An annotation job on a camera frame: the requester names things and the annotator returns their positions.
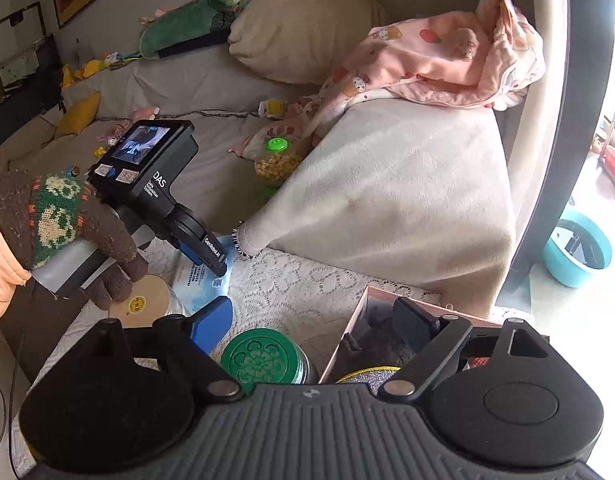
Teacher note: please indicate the yellow cushion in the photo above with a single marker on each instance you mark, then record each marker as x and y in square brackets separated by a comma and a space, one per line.
[79, 112]

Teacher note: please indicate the white cabinet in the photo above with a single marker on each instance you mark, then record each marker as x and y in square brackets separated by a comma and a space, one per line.
[14, 45]

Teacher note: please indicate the pink printed blanket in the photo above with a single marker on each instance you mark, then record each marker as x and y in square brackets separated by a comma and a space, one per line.
[437, 50]

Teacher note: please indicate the yellow plush toy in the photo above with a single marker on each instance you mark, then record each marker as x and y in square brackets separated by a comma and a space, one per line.
[87, 70]

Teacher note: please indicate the teal plastic basin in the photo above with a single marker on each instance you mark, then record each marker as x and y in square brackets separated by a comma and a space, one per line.
[577, 255]

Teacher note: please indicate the grey sofa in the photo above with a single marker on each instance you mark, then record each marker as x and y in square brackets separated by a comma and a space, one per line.
[152, 85]

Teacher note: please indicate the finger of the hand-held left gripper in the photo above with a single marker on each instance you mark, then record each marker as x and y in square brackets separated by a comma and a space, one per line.
[187, 255]
[221, 274]

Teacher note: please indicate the beige pillow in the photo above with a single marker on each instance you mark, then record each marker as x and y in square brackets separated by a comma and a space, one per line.
[297, 30]

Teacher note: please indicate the pink cardboard box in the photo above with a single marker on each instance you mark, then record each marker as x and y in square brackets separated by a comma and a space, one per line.
[347, 327]

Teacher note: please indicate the dark grey plush toy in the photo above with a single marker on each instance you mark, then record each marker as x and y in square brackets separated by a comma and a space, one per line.
[380, 332]

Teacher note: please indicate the green lid snack jar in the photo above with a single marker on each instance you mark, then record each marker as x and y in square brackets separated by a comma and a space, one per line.
[277, 165]

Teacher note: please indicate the metal shelf rack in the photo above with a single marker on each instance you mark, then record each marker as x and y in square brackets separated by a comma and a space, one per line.
[610, 132]

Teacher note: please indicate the light blue wet wipes packet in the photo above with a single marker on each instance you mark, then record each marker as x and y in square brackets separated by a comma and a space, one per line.
[207, 290]

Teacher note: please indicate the person's left hand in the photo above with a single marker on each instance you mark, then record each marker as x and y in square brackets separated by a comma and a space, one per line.
[57, 210]

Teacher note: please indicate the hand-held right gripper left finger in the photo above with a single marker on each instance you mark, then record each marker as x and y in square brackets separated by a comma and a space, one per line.
[212, 325]

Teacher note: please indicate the beige fleece blanket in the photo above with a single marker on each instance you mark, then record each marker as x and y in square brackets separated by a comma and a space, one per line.
[397, 185]

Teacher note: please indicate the green plush toy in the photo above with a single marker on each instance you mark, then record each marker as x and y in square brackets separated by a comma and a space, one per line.
[187, 25]

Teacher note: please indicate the white lace tablecloth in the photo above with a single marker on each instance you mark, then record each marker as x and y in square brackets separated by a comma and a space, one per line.
[297, 280]

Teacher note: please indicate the glittery sponge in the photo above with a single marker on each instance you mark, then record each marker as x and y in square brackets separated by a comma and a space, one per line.
[367, 375]

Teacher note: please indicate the green lid glass jar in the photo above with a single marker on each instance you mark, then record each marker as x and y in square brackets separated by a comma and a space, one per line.
[260, 357]

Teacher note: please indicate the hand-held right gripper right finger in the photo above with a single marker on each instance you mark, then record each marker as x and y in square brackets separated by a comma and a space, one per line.
[412, 321]

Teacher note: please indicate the white labelled powder jar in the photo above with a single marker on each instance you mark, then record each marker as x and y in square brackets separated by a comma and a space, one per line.
[142, 300]

